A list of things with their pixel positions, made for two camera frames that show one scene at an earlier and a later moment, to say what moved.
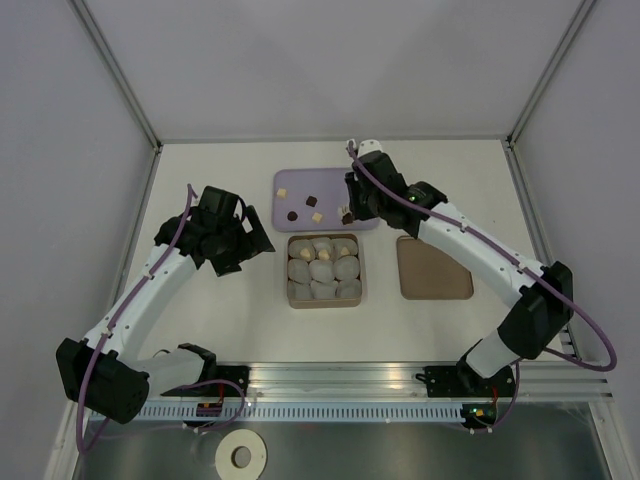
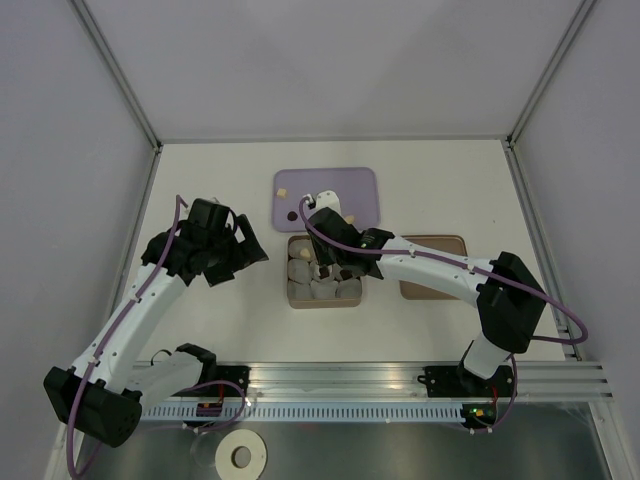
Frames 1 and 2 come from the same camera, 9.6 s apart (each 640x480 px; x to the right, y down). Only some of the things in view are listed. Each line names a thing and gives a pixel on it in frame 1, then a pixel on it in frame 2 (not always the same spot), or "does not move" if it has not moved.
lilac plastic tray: x=309 y=200 does not move
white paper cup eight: x=323 y=290 does not move
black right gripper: x=354 y=185 to x=321 y=257
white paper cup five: x=322 y=270 does not move
